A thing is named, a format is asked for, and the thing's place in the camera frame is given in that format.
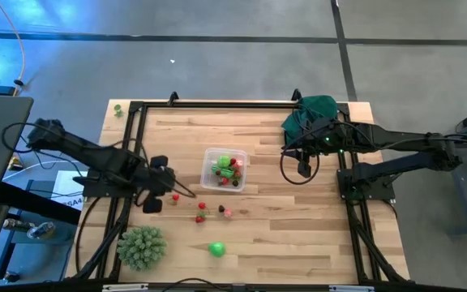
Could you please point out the black toy blackberry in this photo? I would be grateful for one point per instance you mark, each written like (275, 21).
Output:
(221, 208)

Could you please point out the dark green cloth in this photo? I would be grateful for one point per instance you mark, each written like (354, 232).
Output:
(318, 107)

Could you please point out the green toy apple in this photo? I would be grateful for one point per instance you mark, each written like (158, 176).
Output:
(224, 161)

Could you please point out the grey metal bracket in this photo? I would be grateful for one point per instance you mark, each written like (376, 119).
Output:
(352, 288)
(125, 287)

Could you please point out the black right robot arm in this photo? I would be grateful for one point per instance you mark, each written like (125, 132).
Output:
(399, 138)

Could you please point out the pale pink toy peach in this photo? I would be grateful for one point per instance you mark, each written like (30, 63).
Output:
(239, 164)

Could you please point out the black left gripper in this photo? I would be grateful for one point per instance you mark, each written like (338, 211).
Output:
(156, 180)

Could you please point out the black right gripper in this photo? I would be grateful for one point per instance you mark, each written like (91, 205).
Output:
(326, 138)

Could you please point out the green toy pear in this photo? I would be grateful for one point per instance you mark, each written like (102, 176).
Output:
(217, 249)

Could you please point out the green toy pea pod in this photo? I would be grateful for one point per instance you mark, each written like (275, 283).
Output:
(223, 171)

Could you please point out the white printed sign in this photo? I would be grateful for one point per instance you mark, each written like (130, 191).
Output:
(65, 190)

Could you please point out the green artificial succulent plant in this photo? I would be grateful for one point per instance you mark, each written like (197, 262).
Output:
(141, 248)

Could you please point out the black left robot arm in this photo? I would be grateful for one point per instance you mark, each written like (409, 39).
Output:
(91, 154)

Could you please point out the small green plant sprig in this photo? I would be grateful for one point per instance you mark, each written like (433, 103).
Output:
(117, 109)

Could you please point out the clear plastic tupperware container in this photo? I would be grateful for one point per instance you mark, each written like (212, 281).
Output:
(207, 180)

